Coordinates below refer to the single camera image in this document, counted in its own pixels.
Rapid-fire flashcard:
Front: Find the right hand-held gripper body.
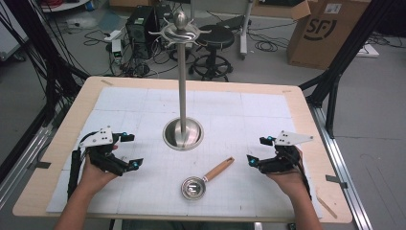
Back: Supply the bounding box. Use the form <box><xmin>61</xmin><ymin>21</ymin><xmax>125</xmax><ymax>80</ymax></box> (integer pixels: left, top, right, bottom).
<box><xmin>258</xmin><ymin>129</ymin><xmax>314</xmax><ymax>175</ymax></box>

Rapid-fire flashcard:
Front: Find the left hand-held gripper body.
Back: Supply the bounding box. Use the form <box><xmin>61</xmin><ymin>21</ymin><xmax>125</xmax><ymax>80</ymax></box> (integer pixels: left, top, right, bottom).
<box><xmin>79</xmin><ymin>126</ymin><xmax>130</xmax><ymax>177</ymax></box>

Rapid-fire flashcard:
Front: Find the steel ladle with wooden handle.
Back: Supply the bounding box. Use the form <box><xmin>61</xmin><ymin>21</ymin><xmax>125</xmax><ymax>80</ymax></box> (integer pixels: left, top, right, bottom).
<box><xmin>180</xmin><ymin>155</ymin><xmax>236</xmax><ymax>201</ymax></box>

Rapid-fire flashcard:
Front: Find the steel utensil rack with hooks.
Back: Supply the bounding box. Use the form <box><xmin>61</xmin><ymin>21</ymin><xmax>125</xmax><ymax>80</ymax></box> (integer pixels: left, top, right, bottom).
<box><xmin>147</xmin><ymin>11</ymin><xmax>213</xmax><ymax>151</ymax></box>

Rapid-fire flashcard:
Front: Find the person's right hand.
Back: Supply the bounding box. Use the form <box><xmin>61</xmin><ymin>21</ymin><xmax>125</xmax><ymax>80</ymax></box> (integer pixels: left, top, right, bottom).
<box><xmin>266</xmin><ymin>145</ymin><xmax>312</xmax><ymax>201</ymax></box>

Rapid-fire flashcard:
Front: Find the person's left hand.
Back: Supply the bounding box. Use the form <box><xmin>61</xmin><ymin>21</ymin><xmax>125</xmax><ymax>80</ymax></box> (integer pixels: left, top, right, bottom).
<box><xmin>78</xmin><ymin>155</ymin><xmax>120</xmax><ymax>196</ymax></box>

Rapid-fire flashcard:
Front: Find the white grid mat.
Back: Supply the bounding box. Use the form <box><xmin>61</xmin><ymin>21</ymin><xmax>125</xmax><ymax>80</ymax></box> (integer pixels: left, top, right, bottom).
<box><xmin>45</xmin><ymin>85</ymin><xmax>324</xmax><ymax>219</ymax></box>

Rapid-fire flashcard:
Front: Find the black tape strip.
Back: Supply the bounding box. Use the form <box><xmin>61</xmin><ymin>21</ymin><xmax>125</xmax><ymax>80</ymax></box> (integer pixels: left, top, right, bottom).
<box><xmin>34</xmin><ymin>160</ymin><xmax>53</xmax><ymax>171</ymax></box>
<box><xmin>325</xmin><ymin>173</ymin><xmax>349</xmax><ymax>190</ymax></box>

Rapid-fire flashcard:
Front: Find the thin wooden stick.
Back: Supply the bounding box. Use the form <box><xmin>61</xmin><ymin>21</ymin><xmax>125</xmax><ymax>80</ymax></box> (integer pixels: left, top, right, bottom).
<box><xmin>315</xmin><ymin>195</ymin><xmax>339</xmax><ymax>220</ymax></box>

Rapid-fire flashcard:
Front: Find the small white device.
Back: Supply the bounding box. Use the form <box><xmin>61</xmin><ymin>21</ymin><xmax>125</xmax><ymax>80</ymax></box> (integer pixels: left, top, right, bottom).
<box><xmin>110</xmin><ymin>38</ymin><xmax>124</xmax><ymax>64</ymax></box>

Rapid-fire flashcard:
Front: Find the black computer tower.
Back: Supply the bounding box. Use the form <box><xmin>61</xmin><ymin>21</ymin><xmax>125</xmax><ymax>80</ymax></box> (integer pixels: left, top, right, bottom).
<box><xmin>124</xmin><ymin>5</ymin><xmax>158</xmax><ymax>60</ymax></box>

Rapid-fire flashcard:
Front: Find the black round stool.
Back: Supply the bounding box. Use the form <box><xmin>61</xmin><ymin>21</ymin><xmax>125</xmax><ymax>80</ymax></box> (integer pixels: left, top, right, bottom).
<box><xmin>189</xmin><ymin>24</ymin><xmax>237</xmax><ymax>82</ymax></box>

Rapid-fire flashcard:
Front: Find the white stand leg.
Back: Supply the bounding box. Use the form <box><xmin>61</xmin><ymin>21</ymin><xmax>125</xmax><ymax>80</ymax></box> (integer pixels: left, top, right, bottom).
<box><xmin>238</xmin><ymin>0</ymin><xmax>256</xmax><ymax>60</ymax></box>

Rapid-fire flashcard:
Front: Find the large printed cardboard box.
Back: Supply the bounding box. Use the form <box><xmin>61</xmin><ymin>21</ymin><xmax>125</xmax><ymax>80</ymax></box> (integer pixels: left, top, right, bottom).
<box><xmin>285</xmin><ymin>0</ymin><xmax>373</xmax><ymax>71</ymax></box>

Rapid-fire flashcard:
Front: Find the open cardboard box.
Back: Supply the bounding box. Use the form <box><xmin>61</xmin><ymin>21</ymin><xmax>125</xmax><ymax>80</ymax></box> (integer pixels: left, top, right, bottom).
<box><xmin>251</xmin><ymin>0</ymin><xmax>312</xmax><ymax>21</ymax></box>

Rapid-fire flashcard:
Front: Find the flat white power strip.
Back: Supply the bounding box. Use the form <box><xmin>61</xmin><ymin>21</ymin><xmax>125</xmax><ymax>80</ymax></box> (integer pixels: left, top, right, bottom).
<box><xmin>354</xmin><ymin>43</ymin><xmax>380</xmax><ymax>58</ymax></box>

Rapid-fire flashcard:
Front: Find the black sleeved cable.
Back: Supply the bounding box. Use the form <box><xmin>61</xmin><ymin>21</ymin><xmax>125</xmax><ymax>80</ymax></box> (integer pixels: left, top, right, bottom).
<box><xmin>295</xmin><ymin>148</ymin><xmax>313</xmax><ymax>201</ymax></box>
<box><xmin>66</xmin><ymin>130</ymin><xmax>100</xmax><ymax>200</ymax></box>

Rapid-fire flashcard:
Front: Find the aluminium rail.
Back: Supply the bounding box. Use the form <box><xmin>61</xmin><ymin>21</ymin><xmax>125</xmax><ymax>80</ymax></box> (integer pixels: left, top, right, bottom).
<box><xmin>0</xmin><ymin>104</ymin><xmax>65</xmax><ymax>210</ymax></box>
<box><xmin>307</xmin><ymin>103</ymin><xmax>373</xmax><ymax>230</ymax></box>

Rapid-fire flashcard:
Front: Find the black frame with cables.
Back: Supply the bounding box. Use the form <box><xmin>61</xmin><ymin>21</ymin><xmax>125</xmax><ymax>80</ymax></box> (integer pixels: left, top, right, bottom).
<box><xmin>0</xmin><ymin>0</ymin><xmax>91</xmax><ymax>127</ymax></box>

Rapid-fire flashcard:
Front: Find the coiled black cable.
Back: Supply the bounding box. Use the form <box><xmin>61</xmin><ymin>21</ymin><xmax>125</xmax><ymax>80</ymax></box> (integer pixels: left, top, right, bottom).
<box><xmin>254</xmin><ymin>38</ymin><xmax>280</xmax><ymax>54</ymax></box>

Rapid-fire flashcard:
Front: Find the black metal frame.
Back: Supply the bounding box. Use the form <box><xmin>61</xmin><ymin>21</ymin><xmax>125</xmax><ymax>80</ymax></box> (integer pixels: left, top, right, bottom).
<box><xmin>298</xmin><ymin>0</ymin><xmax>396</xmax><ymax>139</ymax></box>

